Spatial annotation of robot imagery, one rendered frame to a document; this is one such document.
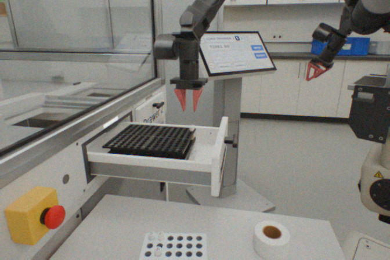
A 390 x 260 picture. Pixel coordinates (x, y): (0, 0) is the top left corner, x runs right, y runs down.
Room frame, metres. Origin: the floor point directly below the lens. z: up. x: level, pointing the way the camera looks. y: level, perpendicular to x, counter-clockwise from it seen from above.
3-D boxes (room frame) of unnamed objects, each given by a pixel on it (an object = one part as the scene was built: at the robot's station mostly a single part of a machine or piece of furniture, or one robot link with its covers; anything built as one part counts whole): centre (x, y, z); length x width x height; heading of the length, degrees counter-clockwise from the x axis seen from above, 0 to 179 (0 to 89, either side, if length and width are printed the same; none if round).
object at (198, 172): (0.70, 0.14, 0.86); 0.40 x 0.26 x 0.06; 80
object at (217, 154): (0.66, -0.07, 0.87); 0.29 x 0.02 x 0.11; 170
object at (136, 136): (0.70, 0.13, 0.87); 0.22 x 0.18 x 0.06; 80
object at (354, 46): (3.61, -1.90, 1.01); 0.61 x 0.41 x 0.22; 80
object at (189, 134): (0.68, 0.03, 0.90); 0.18 x 0.02 x 0.01; 170
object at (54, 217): (0.39, 0.26, 0.88); 0.04 x 0.03 x 0.04; 170
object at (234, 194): (1.63, -0.23, 0.51); 0.50 x 0.45 x 1.02; 30
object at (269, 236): (0.43, -0.15, 0.78); 0.07 x 0.07 x 0.04
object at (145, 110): (1.03, 0.19, 0.87); 0.29 x 0.02 x 0.11; 170
